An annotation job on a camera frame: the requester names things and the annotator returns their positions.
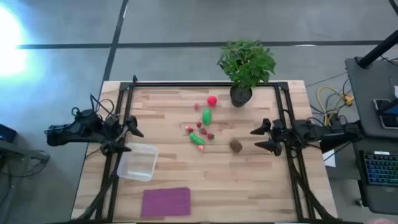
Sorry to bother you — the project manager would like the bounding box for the yellow cable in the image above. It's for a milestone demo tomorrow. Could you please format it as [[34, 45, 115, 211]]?
[[316, 86, 354, 125]]

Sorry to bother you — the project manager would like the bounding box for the dark stand with cables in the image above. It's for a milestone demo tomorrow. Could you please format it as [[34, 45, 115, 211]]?
[[0, 123, 51, 187]]

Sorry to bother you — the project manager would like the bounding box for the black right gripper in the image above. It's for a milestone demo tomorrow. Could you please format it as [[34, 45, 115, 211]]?
[[250, 118, 297, 157]]

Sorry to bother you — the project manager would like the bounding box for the grey desk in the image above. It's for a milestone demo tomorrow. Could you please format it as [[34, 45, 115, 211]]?
[[345, 57, 398, 215]]

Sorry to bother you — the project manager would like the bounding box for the thin black floor cable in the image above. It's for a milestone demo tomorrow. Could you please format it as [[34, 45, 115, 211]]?
[[305, 72, 348, 88]]

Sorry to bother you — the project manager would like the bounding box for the purple folded cloth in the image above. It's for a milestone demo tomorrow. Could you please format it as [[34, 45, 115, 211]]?
[[140, 187, 192, 218]]

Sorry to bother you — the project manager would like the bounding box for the brown toy kiwi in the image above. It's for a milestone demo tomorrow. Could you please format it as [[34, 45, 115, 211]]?
[[229, 139, 243, 154]]

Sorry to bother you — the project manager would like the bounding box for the black plant pot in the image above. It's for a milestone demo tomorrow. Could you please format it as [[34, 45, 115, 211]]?
[[229, 85, 253, 108]]

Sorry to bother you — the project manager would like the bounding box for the small green toy cucumber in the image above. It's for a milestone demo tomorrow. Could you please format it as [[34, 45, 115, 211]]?
[[189, 132, 206, 146]]

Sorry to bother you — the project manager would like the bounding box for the black pole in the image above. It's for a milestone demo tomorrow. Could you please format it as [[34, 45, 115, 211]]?
[[356, 29, 398, 69]]

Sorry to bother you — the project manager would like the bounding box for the white paper sheet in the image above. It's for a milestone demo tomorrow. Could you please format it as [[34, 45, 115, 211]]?
[[322, 149, 336, 168]]

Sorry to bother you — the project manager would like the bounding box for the clear plastic tupperware container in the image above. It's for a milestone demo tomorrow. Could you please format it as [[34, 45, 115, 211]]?
[[116, 142, 160, 182]]

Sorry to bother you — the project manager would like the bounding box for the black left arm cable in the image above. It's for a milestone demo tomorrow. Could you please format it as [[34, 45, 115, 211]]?
[[70, 93, 116, 125]]

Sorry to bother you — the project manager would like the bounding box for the black aluminium table frame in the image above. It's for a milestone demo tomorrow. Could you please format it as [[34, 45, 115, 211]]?
[[74, 74, 343, 224]]

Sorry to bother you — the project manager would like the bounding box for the large green toy avocado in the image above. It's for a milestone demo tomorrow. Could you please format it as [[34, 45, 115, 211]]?
[[201, 108, 213, 126]]

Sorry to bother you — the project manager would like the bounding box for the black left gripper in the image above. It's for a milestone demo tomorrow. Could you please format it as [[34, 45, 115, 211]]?
[[99, 113, 145, 156]]

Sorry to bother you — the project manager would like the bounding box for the black backlit keyboard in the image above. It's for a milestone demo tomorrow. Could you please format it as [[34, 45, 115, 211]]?
[[362, 151, 398, 187]]

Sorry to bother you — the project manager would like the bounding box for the black smartphone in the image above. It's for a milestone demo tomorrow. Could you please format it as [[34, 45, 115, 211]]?
[[373, 98, 398, 130]]

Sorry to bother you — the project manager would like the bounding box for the green leafy plant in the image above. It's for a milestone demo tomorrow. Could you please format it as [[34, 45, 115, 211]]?
[[216, 39, 277, 91]]

